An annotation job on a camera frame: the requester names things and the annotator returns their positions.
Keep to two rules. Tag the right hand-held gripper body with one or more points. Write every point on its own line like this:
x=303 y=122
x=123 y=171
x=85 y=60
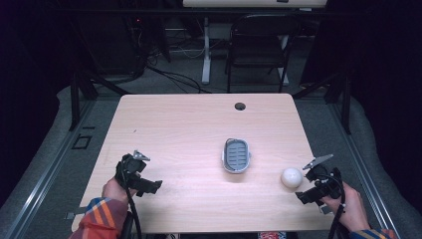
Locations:
x=322 y=181

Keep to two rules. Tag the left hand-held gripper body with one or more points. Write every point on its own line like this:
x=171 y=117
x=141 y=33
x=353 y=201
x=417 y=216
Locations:
x=130 y=166

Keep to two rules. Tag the person's left hand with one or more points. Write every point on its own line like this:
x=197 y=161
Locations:
x=114 y=191

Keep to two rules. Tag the person's right hand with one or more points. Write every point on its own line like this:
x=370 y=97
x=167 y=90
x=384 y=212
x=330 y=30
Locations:
x=351 y=209

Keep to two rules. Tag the white round soap ball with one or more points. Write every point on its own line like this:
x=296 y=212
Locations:
x=291 y=178

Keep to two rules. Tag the red patterned cloth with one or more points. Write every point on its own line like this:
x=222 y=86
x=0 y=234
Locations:
x=272 y=235

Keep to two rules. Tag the grey tape strip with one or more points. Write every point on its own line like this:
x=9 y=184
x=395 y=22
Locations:
x=74 y=213

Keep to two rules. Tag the black metal stand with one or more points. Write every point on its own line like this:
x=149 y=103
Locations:
x=346 y=106
x=75 y=99

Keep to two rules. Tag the grey soap dish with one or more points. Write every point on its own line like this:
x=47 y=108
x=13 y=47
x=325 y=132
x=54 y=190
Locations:
x=236 y=155

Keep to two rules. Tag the dark computer tower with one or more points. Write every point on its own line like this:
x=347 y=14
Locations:
x=109 y=43

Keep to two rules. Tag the black folding chair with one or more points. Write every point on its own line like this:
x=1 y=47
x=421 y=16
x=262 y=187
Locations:
x=257 y=49

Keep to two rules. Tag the white background desk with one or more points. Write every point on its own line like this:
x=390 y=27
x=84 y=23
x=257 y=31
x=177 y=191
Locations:
x=252 y=3

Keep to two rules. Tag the aluminium floor rail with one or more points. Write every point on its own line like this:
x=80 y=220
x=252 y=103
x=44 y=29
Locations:
x=43 y=176
x=365 y=176

